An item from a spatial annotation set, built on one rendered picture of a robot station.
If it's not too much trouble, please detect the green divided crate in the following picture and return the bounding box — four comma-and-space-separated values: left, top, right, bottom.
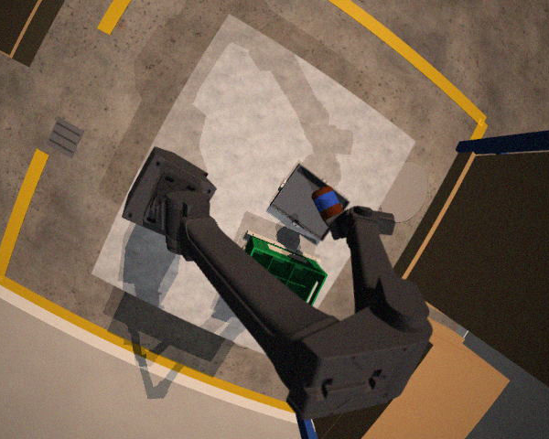
245, 235, 328, 305

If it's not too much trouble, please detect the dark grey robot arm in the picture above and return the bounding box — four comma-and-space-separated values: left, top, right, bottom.
144, 172, 433, 421

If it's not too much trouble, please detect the brown glass bottle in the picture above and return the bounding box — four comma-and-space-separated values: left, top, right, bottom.
311, 186, 343, 222

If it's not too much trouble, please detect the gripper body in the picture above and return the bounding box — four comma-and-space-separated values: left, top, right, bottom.
325, 209, 348, 240

